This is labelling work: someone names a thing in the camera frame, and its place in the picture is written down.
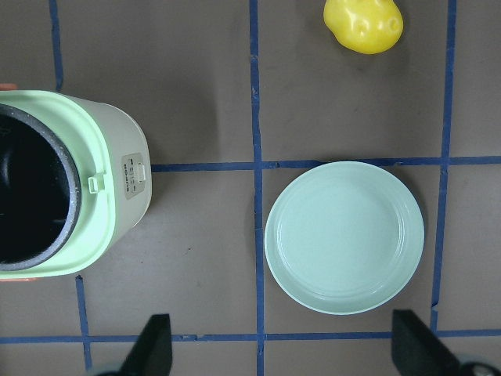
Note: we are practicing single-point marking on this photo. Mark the white rice cooker orange handle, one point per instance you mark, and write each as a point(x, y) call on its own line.
point(75, 178)

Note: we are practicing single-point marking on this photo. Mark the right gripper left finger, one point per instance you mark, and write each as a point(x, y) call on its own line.
point(152, 352)

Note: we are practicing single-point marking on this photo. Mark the green plate near right arm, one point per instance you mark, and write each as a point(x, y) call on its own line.
point(344, 238)

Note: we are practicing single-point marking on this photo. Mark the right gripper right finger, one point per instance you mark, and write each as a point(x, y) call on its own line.
point(415, 350)

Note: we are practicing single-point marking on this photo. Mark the brown paper table mat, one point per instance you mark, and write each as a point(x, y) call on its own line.
point(237, 99)

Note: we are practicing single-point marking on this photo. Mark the yellow toy pepper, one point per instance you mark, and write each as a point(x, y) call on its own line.
point(366, 27)

